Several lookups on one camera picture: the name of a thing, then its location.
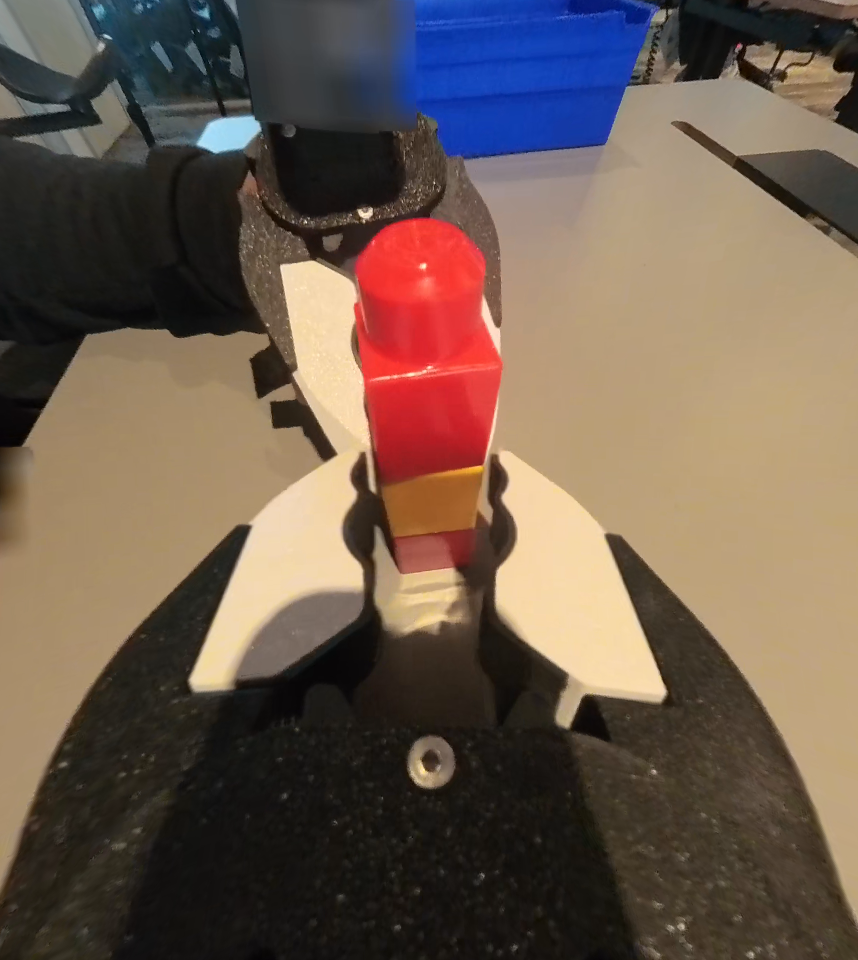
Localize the person's dark clothing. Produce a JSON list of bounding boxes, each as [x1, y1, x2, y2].
[[0, 336, 88, 451]]

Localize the black table mat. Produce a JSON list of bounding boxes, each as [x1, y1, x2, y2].
[[732, 148, 858, 280]]

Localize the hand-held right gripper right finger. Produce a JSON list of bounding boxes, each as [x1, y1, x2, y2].
[[477, 450, 667, 730]]

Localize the red mega block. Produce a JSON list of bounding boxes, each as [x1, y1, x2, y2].
[[354, 219, 505, 483], [393, 528, 476, 575]]

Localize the person's left forearm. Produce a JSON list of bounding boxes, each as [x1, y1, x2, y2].
[[0, 120, 268, 348]]

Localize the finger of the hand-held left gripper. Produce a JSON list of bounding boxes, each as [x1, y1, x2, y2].
[[277, 257, 379, 459], [485, 318, 506, 455]]

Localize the black-legged desk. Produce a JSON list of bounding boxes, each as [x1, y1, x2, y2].
[[678, 0, 858, 147]]

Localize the yellow mega block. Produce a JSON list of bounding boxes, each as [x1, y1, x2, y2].
[[380, 465, 486, 537]]

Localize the blue plastic bin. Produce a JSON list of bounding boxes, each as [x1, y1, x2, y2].
[[414, 0, 660, 160]]

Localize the black chair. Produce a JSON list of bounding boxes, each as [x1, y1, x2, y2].
[[0, 36, 157, 149]]

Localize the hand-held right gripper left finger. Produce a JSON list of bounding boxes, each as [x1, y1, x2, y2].
[[189, 450, 383, 693]]

